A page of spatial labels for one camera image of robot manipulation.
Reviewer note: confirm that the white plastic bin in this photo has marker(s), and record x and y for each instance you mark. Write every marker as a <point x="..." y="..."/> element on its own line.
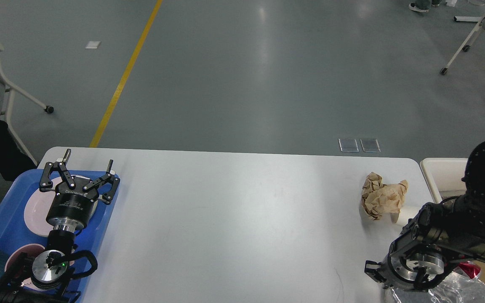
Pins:
<point x="443" y="176"/>

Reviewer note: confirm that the right floor outlet plate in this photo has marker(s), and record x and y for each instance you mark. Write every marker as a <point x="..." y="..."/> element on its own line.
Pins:
<point x="370" y="145"/>

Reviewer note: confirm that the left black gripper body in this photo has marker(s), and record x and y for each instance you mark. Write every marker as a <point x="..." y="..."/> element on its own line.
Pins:
<point x="72" y="207"/>

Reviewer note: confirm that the pink HOME mug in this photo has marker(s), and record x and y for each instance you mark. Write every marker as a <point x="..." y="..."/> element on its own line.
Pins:
<point x="40" y="265"/>

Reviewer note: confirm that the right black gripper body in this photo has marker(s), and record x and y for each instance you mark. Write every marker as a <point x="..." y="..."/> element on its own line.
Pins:
<point x="417" y="272"/>

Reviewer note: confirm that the left floor outlet plate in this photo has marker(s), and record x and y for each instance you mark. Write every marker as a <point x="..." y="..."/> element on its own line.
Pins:
<point x="348" y="145"/>

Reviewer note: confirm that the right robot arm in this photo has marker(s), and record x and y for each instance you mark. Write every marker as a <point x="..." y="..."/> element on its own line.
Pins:
<point x="440" y="237"/>

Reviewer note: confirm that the walking person in jeans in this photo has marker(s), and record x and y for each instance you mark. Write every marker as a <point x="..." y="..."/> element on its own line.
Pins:
<point x="423" y="5"/>

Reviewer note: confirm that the floor outlet plate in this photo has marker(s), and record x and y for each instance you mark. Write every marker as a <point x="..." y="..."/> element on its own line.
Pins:
<point x="370" y="145"/>
<point x="348" y="145"/>

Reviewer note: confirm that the pink plate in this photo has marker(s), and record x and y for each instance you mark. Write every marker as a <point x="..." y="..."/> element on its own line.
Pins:
<point x="39" y="203"/>

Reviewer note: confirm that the crushed red can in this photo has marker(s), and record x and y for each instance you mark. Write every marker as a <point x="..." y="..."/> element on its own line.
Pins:
<point x="470" y="268"/>

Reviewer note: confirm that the white paper cup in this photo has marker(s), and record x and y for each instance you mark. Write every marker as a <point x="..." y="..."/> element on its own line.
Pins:
<point x="404" y="215"/>

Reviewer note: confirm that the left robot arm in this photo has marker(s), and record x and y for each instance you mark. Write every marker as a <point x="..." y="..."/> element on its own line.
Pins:
<point x="61" y="241"/>

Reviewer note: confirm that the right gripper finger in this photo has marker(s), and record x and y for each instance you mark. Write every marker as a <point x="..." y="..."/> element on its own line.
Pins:
<point x="375" y="271"/>

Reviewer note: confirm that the brown paper ball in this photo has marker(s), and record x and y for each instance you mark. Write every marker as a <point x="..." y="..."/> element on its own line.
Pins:
<point x="378" y="198"/>

